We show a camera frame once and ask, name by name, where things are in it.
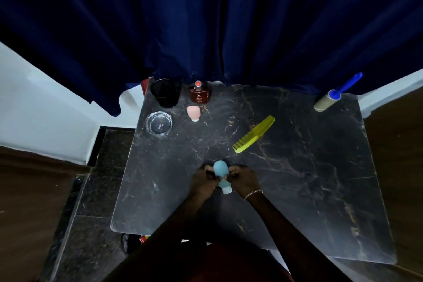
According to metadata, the clear glass ashtray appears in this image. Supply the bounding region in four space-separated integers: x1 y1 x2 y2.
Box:
146 111 173 136

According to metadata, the dark blue curtain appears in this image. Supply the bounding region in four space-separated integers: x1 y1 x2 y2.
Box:
0 0 423 117

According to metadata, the lint roller with blue handle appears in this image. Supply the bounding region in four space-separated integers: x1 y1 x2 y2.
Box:
314 72 363 112

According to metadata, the person's left forearm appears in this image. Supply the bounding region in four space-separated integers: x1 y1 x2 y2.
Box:
101 193 212 282

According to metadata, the small pink bottle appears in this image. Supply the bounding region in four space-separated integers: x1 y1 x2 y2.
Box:
186 105 201 122

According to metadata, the person's right hand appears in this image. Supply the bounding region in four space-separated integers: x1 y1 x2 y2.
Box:
227 165 262 199

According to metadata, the person's right forearm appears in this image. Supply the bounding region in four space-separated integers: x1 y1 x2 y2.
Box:
246 191 352 282

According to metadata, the person's left hand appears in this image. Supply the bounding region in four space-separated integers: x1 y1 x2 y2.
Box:
189 164 220 201

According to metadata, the dark red perfume bottle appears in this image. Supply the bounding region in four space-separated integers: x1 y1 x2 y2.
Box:
189 80 211 104

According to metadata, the light blue squeeze bottle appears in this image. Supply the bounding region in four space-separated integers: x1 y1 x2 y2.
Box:
213 160 233 195

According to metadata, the yellow-green plastic comb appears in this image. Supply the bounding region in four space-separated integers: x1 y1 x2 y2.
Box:
232 115 276 154

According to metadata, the black round container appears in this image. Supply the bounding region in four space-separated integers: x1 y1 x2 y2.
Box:
151 78 181 108

